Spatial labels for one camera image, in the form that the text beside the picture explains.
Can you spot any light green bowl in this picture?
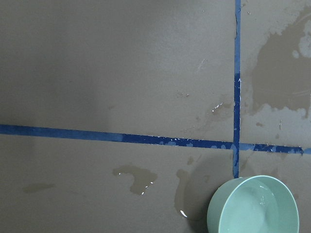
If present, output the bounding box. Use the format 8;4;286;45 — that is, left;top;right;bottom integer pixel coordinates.
207;175;299;233

